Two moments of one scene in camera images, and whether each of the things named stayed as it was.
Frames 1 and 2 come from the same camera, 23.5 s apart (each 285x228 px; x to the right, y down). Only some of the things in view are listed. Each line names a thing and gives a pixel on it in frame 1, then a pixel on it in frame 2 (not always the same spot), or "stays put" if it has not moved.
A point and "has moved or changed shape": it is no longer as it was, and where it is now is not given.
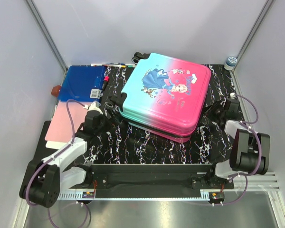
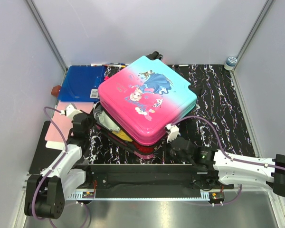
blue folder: [81, 83] stays put
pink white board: [59, 131] stays put
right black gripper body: [215, 111] → [173, 155]
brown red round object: [55, 90] stays put
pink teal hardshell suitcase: [165, 97] has moved or changed shape
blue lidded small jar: [230, 63] stays put
